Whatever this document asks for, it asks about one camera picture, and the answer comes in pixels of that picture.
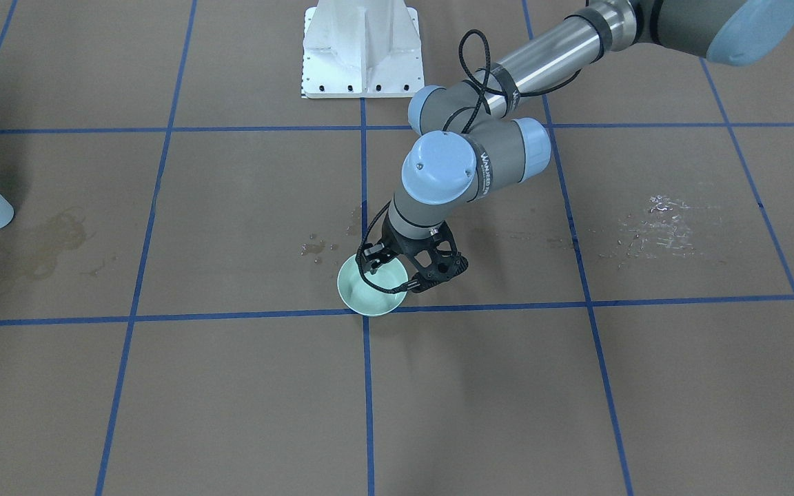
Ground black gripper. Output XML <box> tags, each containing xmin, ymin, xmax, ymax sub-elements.
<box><xmin>360</xmin><ymin>222</ymin><xmax>469</xmax><ymax>294</ymax></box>

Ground mint green bowl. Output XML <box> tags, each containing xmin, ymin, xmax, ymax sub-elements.
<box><xmin>337</xmin><ymin>254</ymin><xmax>410</xmax><ymax>318</ymax></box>

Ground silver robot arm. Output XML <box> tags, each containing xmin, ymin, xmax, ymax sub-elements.
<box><xmin>353</xmin><ymin>1</ymin><xmax>794</xmax><ymax>294</ymax></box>

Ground wrist black camera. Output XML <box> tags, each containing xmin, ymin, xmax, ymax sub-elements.
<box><xmin>405</xmin><ymin>235</ymin><xmax>469</xmax><ymax>294</ymax></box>

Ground white pedestal column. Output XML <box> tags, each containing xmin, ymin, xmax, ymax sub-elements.
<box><xmin>301</xmin><ymin>1</ymin><xmax>425</xmax><ymax>99</ymax></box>

